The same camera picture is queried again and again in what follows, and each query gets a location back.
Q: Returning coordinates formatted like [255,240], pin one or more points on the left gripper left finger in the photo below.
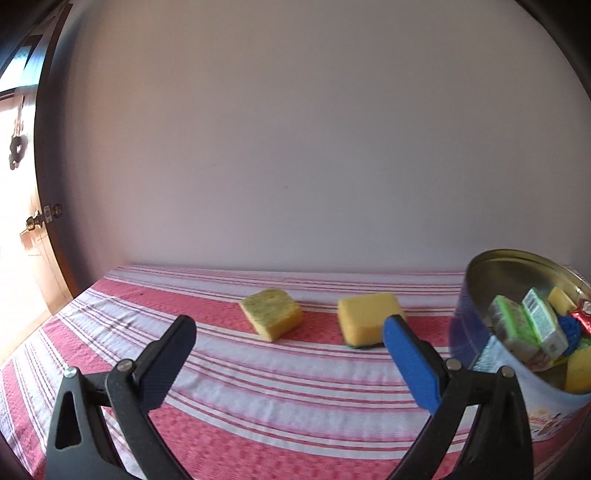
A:
[80,445]

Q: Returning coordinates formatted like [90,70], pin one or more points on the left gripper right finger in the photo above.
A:
[499,443]

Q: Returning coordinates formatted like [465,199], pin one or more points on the green carton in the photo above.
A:
[513,329]
[551,338]

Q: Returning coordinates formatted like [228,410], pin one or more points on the dark blue small object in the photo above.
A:
[572,330]

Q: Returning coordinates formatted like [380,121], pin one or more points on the yellow green sponge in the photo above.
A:
[561,302]

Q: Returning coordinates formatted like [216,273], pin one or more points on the red snack packet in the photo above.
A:
[582,313]

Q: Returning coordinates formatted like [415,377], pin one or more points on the wooden door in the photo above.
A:
[32,284]

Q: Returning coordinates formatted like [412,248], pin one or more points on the red white striped cloth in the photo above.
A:
[305,405]

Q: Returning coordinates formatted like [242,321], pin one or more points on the yellow sponge top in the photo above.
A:
[272,313]

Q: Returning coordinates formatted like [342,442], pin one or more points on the door knob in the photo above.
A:
[47,215]

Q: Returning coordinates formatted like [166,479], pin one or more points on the black hanging scrunchie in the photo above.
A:
[18,147]

